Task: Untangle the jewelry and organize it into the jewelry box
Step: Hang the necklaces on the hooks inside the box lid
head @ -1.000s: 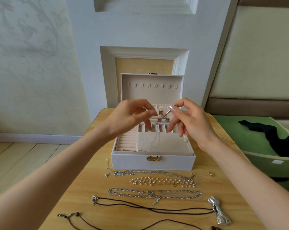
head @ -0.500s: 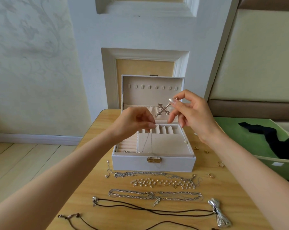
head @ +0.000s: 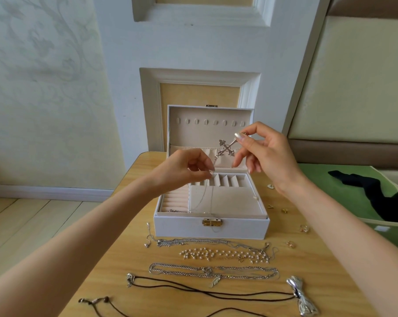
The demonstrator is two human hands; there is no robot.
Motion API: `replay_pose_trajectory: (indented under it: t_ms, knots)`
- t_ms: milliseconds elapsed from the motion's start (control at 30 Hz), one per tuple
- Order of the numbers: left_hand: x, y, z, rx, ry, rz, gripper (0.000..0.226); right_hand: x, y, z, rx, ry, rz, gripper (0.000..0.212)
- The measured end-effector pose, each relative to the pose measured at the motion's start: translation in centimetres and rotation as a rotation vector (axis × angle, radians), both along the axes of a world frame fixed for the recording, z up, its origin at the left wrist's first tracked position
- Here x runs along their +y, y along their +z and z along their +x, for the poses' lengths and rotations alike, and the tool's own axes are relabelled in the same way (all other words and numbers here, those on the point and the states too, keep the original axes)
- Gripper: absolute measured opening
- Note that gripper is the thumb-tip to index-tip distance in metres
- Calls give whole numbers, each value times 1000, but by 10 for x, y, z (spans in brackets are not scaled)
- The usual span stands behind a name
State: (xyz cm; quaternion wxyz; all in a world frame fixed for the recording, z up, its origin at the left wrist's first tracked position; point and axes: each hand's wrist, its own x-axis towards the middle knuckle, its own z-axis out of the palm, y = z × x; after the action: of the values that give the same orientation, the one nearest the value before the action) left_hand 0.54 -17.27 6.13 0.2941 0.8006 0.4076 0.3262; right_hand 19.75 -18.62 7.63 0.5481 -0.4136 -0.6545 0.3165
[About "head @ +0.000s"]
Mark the white jewelry box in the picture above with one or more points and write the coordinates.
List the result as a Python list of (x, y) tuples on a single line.
[(219, 201)]

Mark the person's right forearm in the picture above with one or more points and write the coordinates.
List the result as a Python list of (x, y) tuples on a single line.
[(351, 247)]

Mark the beige padded wall panel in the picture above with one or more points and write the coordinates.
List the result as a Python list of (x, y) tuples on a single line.
[(357, 82)]

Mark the small earrings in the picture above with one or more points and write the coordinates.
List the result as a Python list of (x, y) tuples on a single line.
[(304, 228)]

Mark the black cloth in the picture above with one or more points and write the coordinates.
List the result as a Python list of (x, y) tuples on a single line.
[(384, 194)]

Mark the person's left forearm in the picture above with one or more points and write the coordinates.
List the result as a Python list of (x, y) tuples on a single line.
[(73, 251)]

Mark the person's right hand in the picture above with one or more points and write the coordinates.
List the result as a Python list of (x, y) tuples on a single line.
[(271, 155)]

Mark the person's left hand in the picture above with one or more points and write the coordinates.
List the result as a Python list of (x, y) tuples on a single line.
[(182, 169)]

